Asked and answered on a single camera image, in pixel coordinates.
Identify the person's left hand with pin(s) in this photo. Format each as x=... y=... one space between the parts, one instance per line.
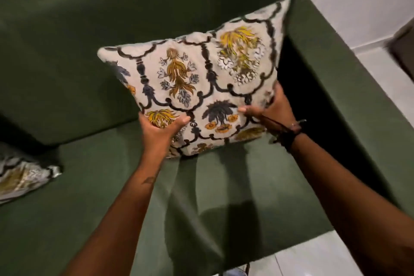
x=156 y=136

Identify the person's right hand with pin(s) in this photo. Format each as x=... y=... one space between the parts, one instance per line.
x=277 y=111

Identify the person's left thumb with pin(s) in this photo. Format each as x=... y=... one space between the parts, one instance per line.
x=178 y=122

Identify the person's right thumb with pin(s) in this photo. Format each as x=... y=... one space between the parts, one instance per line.
x=250 y=110

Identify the floral patterned cushion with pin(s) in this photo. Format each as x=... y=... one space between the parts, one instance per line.
x=200 y=85
x=21 y=175

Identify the person's left forearm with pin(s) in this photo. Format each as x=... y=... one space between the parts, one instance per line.
x=119 y=220

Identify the person's right forearm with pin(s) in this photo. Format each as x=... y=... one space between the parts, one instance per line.
x=352 y=208

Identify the green sofa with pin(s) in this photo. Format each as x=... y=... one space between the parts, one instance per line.
x=194 y=123

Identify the black thread wristband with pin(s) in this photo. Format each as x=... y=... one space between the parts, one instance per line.
x=286 y=133

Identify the dark furniture piece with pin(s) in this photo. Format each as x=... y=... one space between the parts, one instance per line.
x=403 y=49

